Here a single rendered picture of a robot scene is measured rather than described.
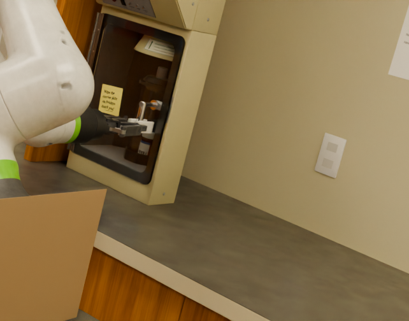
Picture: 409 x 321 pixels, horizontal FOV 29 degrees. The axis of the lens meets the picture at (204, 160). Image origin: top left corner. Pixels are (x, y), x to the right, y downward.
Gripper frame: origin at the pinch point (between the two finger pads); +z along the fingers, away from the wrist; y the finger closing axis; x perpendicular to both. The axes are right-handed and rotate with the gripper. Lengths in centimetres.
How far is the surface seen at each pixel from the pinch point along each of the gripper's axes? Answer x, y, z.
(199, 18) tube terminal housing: -30.0, -5.3, 6.5
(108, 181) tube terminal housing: 18.7, 10.0, 4.7
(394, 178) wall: -2, -51, 48
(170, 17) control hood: -28.6, -1.1, 0.2
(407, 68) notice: -31, -46, 48
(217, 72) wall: -14, 14, 48
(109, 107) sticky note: -0.7, 14.8, 3.5
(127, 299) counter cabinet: 33.0, -26.5, -22.3
